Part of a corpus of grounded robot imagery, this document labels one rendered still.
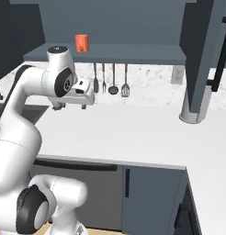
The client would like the grey cylindrical container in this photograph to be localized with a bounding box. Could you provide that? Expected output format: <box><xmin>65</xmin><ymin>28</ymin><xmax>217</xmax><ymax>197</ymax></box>
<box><xmin>178</xmin><ymin>85</ymin><xmax>212</xmax><ymax>125</ymax></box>

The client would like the grey wall outlet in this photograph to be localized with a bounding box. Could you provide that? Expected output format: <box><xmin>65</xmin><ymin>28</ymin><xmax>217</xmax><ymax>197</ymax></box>
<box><xmin>171</xmin><ymin>65</ymin><xmax>184</xmax><ymax>84</ymax></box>

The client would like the blue-grey base cabinet door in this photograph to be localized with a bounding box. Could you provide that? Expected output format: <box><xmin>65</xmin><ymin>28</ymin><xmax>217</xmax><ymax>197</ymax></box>
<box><xmin>121</xmin><ymin>165</ymin><xmax>184</xmax><ymax>235</ymax></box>

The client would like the black cabinet door handle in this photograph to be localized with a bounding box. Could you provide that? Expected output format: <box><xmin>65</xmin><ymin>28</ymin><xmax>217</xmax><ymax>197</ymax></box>
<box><xmin>206</xmin><ymin>16</ymin><xmax>226</xmax><ymax>93</ymax></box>

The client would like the black dishwasher handle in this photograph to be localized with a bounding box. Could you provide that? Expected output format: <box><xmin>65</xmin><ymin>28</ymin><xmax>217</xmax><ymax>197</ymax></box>
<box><xmin>33</xmin><ymin>159</ymin><xmax>119</xmax><ymax>173</ymax></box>

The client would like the orange cup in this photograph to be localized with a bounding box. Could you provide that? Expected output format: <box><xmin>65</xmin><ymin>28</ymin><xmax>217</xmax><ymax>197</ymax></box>
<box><xmin>74</xmin><ymin>34</ymin><xmax>90</xmax><ymax>53</ymax></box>

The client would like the blue-grey wall shelf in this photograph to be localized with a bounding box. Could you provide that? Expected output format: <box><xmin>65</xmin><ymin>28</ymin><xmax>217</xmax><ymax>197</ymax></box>
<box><xmin>23</xmin><ymin>42</ymin><xmax>187</xmax><ymax>66</ymax></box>

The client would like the blue-grey open cabinet door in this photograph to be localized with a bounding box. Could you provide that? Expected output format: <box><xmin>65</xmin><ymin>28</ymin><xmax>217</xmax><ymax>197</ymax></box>
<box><xmin>178</xmin><ymin>0</ymin><xmax>225</xmax><ymax>115</ymax></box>

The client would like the dark hanging fork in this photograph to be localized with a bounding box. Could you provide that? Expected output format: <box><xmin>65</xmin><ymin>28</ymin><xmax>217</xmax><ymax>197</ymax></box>
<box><xmin>101</xmin><ymin>62</ymin><xmax>107</xmax><ymax>94</ymax></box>

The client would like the dark blue wall cabinet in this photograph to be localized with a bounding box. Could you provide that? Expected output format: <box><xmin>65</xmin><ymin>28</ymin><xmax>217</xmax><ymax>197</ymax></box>
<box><xmin>0</xmin><ymin>0</ymin><xmax>46</xmax><ymax>83</ymax></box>

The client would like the dark hanging ladle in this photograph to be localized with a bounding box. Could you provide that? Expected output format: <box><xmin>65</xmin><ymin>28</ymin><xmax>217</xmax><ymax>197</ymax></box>
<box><xmin>107</xmin><ymin>62</ymin><xmax>119</xmax><ymax>95</ymax></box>

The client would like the dark corner base cabinet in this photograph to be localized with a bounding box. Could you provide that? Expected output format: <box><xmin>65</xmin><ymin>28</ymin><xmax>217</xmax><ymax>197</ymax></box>
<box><xmin>172</xmin><ymin>183</ymin><xmax>202</xmax><ymax>235</ymax></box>

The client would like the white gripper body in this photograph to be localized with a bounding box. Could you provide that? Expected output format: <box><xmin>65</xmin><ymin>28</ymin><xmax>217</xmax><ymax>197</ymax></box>
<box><xmin>47</xmin><ymin>91</ymin><xmax>96</xmax><ymax>106</ymax></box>

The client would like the black base cabinet handle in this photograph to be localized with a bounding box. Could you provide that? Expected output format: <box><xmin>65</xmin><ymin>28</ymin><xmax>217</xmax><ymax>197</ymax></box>
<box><xmin>124</xmin><ymin>168</ymin><xmax>131</xmax><ymax>198</ymax></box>

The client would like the dark sink basin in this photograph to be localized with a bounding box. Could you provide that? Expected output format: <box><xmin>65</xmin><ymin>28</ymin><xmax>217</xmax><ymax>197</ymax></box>
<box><xmin>0</xmin><ymin>102</ymin><xmax>51</xmax><ymax>131</ymax></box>

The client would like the grey hanging slotted spatula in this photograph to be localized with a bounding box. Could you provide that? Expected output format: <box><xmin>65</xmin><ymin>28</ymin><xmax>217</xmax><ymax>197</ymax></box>
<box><xmin>120</xmin><ymin>62</ymin><xmax>130</xmax><ymax>98</ymax></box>

